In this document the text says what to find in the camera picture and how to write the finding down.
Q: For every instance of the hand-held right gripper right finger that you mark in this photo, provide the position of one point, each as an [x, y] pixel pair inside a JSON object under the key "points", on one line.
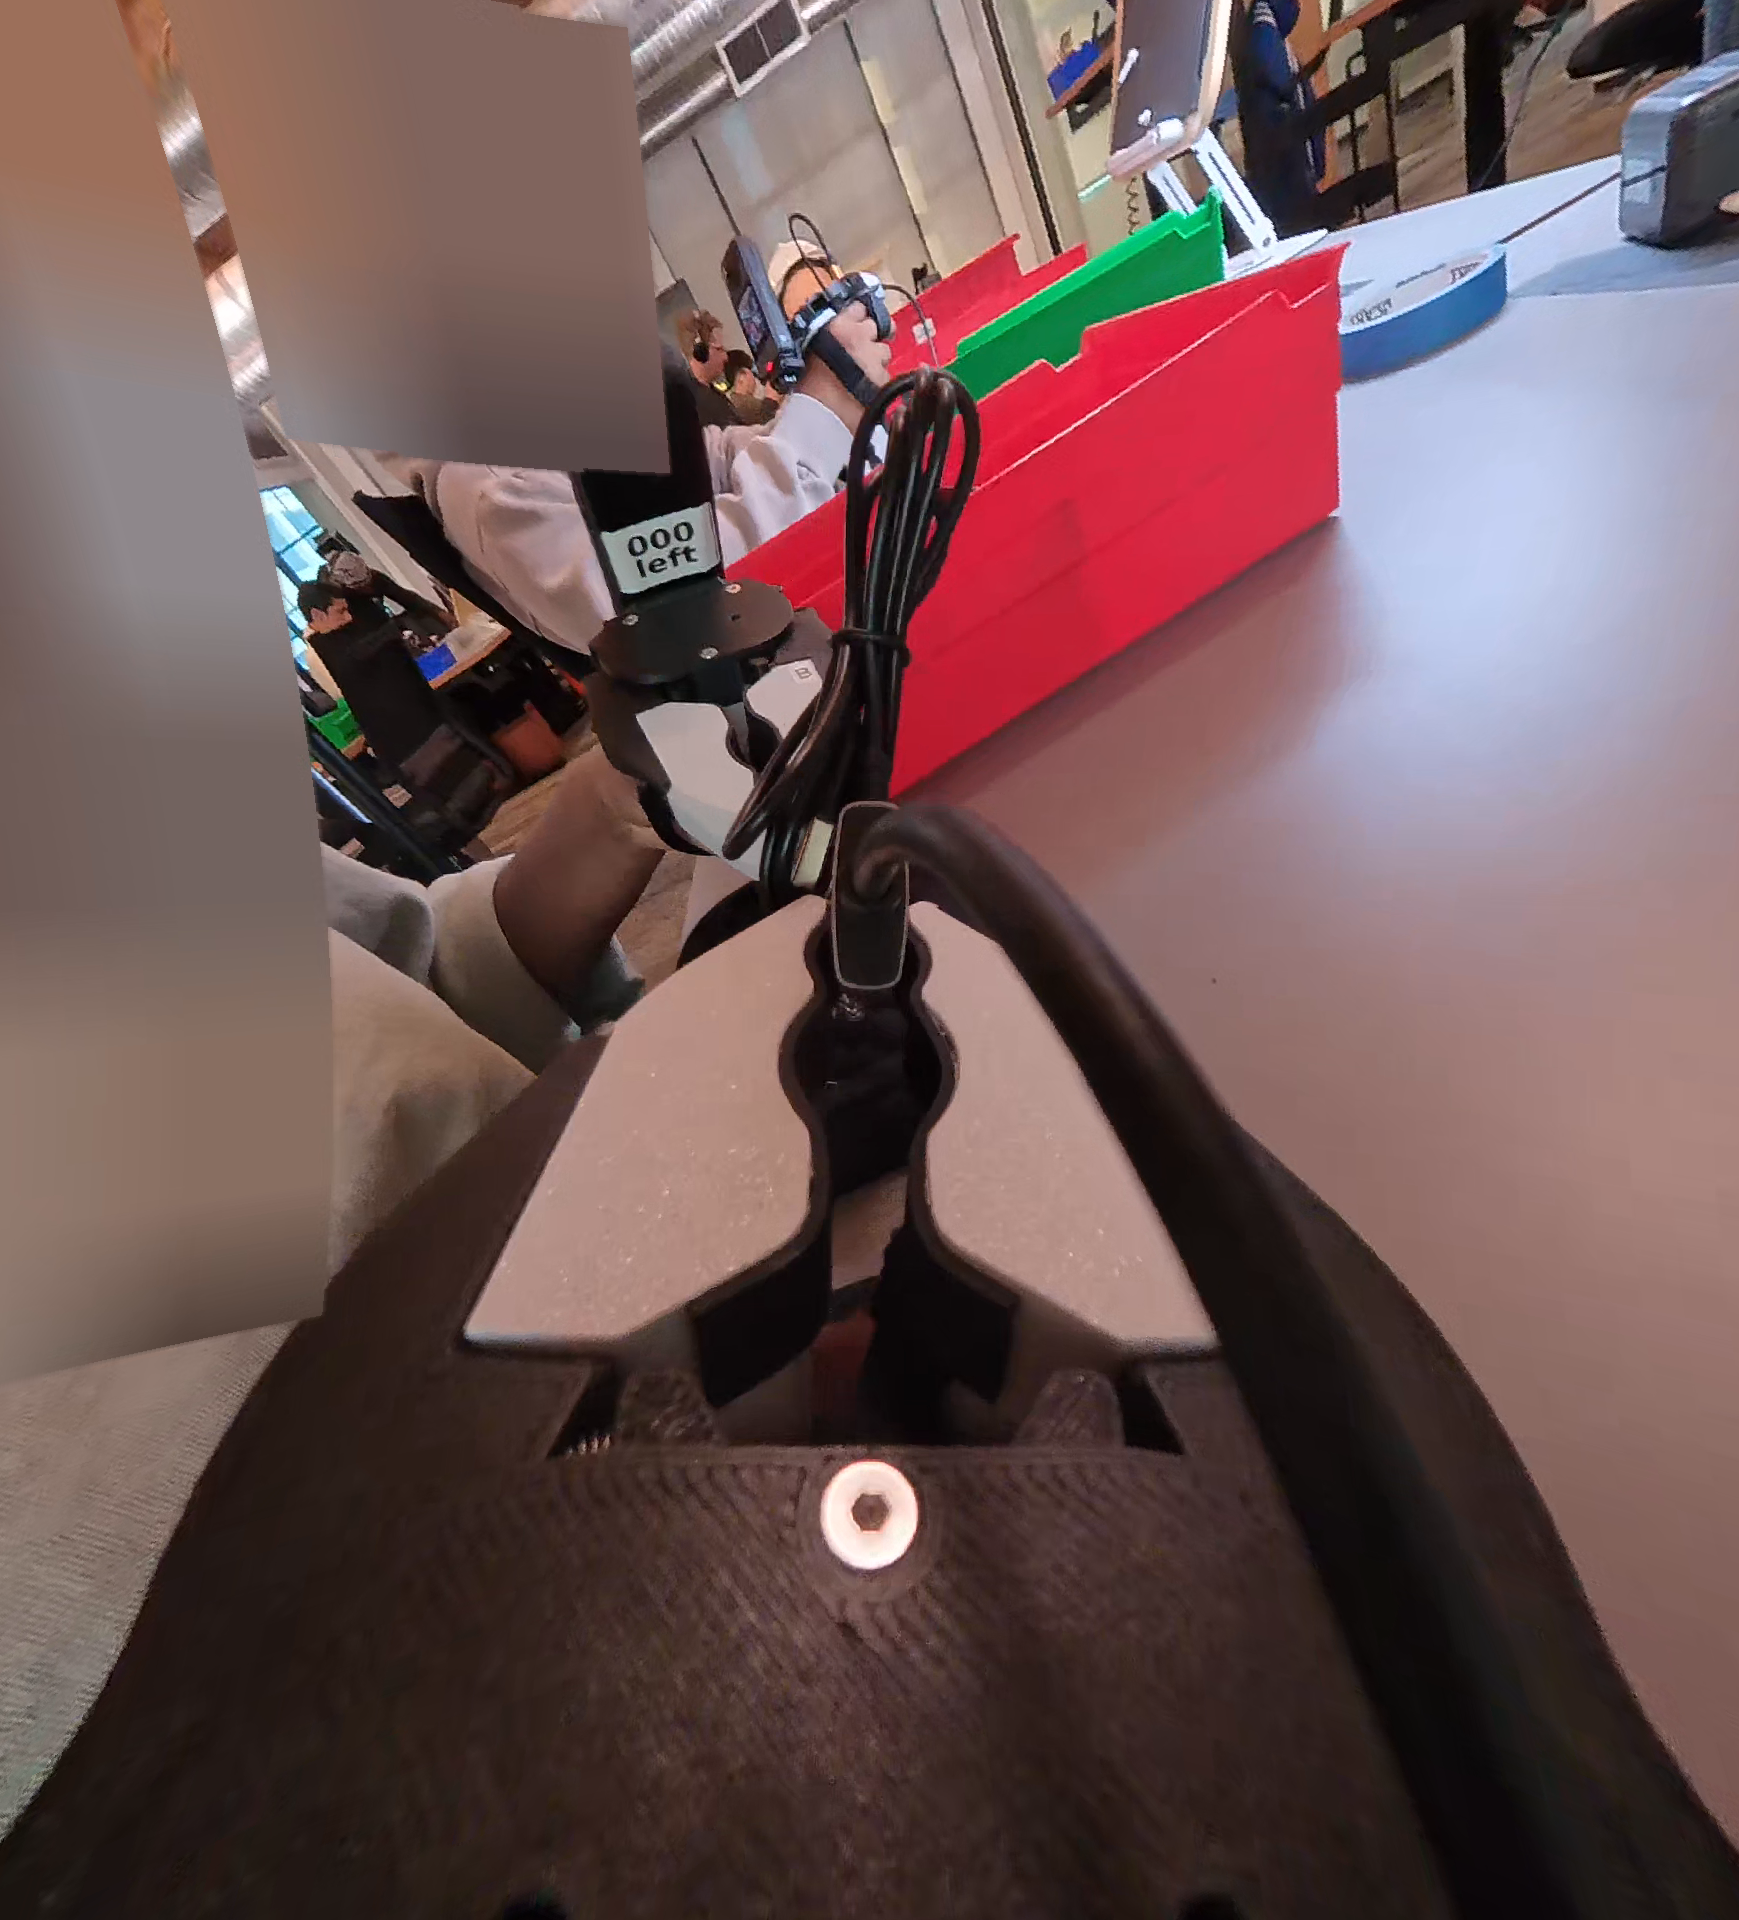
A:
{"points": [[1050, 1201]]}

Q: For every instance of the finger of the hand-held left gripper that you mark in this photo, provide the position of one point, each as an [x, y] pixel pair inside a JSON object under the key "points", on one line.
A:
{"points": [[698, 773], [786, 712]]}

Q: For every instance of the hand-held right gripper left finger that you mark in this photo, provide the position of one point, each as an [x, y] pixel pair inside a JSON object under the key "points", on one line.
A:
{"points": [[645, 1184]]}

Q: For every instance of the red plastic bin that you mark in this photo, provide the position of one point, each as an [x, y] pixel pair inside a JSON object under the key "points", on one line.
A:
{"points": [[961, 293], [1108, 527]]}

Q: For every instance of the person's left forearm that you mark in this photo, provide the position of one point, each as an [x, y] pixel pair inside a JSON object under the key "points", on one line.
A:
{"points": [[571, 901]]}

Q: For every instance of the orange stool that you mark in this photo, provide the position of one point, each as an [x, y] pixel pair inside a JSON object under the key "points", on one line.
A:
{"points": [[531, 744]]}

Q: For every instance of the green plastic bin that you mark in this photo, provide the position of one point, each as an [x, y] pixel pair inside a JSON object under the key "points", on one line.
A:
{"points": [[1108, 302]]}

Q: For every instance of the white board stand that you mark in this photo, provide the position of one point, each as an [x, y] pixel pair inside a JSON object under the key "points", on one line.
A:
{"points": [[1156, 146]]}

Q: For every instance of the blue tape roll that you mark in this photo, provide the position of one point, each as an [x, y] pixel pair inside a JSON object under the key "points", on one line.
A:
{"points": [[1424, 337]]}

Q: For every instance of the black board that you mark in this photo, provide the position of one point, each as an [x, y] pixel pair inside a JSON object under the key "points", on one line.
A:
{"points": [[1168, 61]]}

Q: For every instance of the dark blue jacket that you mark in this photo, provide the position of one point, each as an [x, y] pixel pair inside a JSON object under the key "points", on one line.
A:
{"points": [[1275, 91]]}

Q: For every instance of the black head-mounted camera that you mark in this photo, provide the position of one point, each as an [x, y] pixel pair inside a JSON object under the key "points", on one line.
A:
{"points": [[766, 316]]}

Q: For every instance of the silver ventilation duct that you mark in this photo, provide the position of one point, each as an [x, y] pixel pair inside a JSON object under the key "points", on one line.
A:
{"points": [[675, 91]]}

